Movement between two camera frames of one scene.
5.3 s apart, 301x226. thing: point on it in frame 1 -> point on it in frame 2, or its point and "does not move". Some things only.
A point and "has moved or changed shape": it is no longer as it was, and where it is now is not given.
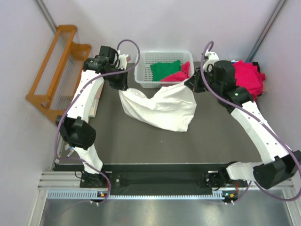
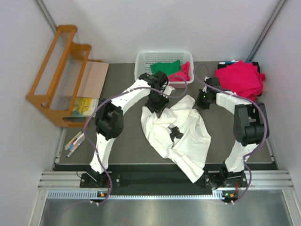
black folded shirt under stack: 255,63 does not move
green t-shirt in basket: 160,70 does not move
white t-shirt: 171,108 has moved or changed shape
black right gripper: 193,83 -> 198,105
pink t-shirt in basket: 180,76 does not move
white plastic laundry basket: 156,69 does not move
